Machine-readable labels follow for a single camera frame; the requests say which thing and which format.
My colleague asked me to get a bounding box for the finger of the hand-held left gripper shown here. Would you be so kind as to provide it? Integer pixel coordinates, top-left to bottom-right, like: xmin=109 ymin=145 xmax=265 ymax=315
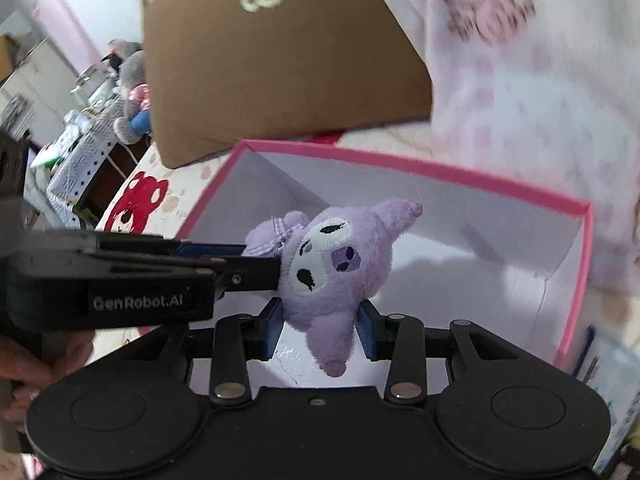
xmin=214 ymin=255 xmax=282 ymax=297
xmin=96 ymin=233 xmax=249 ymax=260

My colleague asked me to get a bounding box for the grey plush toy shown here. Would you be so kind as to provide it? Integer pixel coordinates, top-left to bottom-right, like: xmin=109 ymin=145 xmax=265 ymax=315
xmin=107 ymin=39 xmax=153 ymax=143

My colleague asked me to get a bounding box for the printed bear blanket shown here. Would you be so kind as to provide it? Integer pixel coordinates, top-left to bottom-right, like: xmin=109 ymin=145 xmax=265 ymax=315
xmin=90 ymin=127 xmax=640 ymax=391

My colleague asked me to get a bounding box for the pink checked pillow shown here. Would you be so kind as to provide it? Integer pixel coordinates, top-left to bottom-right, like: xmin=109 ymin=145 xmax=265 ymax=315
xmin=360 ymin=0 xmax=640 ymax=293

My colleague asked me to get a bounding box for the person's left hand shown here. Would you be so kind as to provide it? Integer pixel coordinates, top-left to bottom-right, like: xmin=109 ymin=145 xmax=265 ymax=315
xmin=0 ymin=332 xmax=95 ymax=424

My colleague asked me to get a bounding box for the brown pillow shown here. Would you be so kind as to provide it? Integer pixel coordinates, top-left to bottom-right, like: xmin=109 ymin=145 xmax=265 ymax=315
xmin=141 ymin=0 xmax=432 ymax=170

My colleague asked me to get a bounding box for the white cabinet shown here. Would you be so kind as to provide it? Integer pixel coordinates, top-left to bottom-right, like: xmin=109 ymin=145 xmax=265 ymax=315
xmin=0 ymin=35 xmax=86 ymax=131

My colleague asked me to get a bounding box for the pink curtain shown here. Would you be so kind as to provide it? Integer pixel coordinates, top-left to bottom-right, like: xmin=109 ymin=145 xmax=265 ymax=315
xmin=30 ymin=0 xmax=146 ymax=68

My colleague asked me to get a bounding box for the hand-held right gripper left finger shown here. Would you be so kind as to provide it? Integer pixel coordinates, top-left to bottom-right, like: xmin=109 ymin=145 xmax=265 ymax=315
xmin=114 ymin=298 xmax=285 ymax=407

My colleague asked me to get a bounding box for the purple plush toy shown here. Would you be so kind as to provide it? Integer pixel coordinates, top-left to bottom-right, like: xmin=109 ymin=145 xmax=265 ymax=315
xmin=244 ymin=199 xmax=425 ymax=377

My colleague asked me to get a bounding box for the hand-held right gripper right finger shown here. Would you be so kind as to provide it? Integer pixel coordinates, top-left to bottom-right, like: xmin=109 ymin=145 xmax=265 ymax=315
xmin=358 ymin=300 xmax=536 ymax=406

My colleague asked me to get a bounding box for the patterned table cloth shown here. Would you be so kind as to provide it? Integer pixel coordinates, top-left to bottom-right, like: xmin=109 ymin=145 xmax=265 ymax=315
xmin=27 ymin=105 xmax=128 ymax=231

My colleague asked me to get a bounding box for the pink cardboard box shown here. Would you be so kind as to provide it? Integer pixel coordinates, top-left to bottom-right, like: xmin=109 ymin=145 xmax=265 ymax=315
xmin=172 ymin=139 xmax=595 ymax=388

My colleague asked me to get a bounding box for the black white plush toy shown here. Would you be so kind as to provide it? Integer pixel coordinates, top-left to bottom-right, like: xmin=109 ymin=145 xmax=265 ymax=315
xmin=102 ymin=50 xmax=125 ymax=81

